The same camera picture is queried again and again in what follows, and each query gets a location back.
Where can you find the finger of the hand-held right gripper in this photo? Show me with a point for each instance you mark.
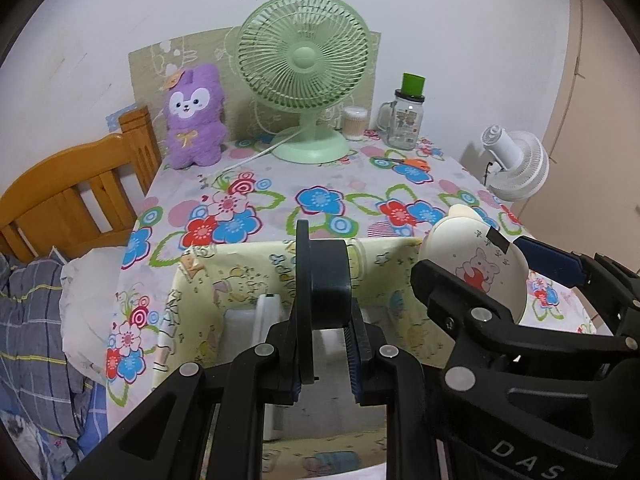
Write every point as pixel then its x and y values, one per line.
pixel 465 305
pixel 550 260

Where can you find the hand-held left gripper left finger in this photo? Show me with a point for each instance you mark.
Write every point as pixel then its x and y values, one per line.
pixel 280 365

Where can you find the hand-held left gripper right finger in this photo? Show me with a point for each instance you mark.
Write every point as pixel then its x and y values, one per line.
pixel 352 365

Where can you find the white rectangular device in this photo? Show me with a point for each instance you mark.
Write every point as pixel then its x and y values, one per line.
pixel 267 317

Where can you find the white box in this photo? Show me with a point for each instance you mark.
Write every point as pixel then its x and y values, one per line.
pixel 235 330

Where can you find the black round disc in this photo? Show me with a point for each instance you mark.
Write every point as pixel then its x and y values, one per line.
pixel 330 285

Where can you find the yellow printed fabric storage box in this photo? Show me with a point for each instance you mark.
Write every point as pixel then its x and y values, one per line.
pixel 240 265

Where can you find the white standing fan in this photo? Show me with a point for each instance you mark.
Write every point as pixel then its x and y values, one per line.
pixel 525 165

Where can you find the beige door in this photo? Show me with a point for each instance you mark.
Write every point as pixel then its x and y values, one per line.
pixel 600 110

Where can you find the floral tablecloth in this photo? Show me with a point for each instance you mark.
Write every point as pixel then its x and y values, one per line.
pixel 350 195

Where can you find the glass jar with green lid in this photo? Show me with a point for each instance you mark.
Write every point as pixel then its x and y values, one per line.
pixel 402 120

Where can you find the white pillow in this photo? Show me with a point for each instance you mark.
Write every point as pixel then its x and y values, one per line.
pixel 85 300

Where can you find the cotton swab container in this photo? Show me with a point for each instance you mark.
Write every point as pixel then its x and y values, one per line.
pixel 355 125

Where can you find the blue plaid duvet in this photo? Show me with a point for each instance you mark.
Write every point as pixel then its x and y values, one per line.
pixel 35 320

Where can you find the purple plush toy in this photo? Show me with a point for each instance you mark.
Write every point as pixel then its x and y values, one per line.
pixel 195 130

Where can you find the wooden bed headboard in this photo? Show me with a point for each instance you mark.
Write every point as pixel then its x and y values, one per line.
pixel 50 195

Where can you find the green desk fan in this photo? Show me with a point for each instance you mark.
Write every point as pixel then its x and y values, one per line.
pixel 305 55

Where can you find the blue paper sheet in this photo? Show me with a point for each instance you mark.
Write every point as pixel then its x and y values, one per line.
pixel 117 116

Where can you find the beige printed cardboard panel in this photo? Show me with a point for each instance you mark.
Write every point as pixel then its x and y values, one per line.
pixel 150 70

